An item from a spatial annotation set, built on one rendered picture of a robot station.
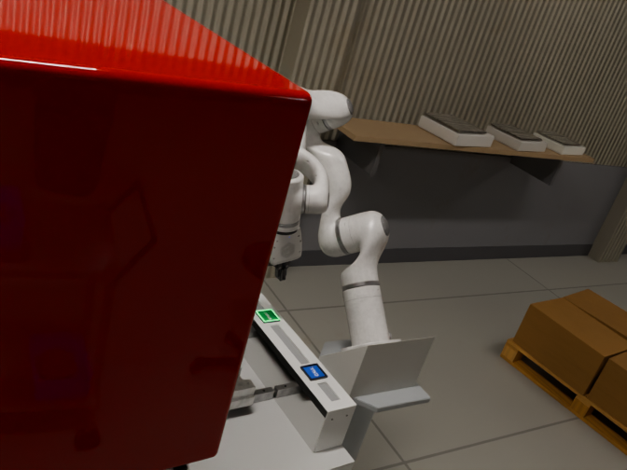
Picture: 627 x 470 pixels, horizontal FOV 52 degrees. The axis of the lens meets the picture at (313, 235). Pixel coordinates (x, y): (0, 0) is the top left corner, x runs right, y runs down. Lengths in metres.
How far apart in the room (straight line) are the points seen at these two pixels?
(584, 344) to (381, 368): 2.09
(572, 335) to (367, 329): 2.10
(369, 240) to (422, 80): 2.37
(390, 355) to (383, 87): 2.42
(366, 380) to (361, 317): 0.19
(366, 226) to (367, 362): 0.42
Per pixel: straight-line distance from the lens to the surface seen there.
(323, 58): 3.58
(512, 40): 4.64
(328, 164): 2.02
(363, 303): 1.97
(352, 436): 2.14
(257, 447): 1.70
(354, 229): 2.00
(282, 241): 1.73
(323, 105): 1.98
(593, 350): 3.85
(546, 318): 3.96
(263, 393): 1.81
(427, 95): 4.29
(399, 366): 1.98
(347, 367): 1.92
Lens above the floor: 1.99
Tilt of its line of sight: 24 degrees down
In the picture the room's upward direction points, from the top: 17 degrees clockwise
